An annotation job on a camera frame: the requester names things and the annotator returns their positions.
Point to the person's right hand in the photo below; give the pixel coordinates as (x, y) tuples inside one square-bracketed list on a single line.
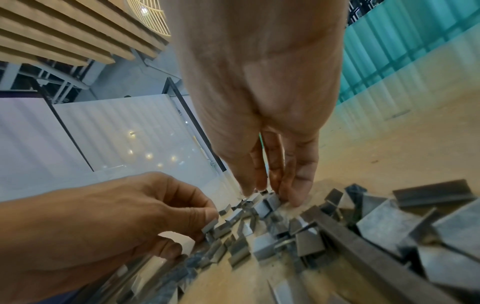
[(259, 65)]

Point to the person's left hand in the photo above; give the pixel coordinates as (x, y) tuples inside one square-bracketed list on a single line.
[(82, 231)]

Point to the pile of metal staple strips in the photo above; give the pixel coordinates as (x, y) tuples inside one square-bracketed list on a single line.
[(375, 231)]

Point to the black metal railing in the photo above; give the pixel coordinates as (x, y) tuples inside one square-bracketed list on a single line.
[(361, 10)]

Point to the wicker pendant lamp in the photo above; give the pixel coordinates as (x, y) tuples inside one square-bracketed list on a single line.
[(150, 15)]

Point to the green curtain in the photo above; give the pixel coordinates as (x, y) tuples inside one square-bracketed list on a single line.
[(405, 41)]

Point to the black window post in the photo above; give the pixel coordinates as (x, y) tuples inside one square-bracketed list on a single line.
[(193, 124)]

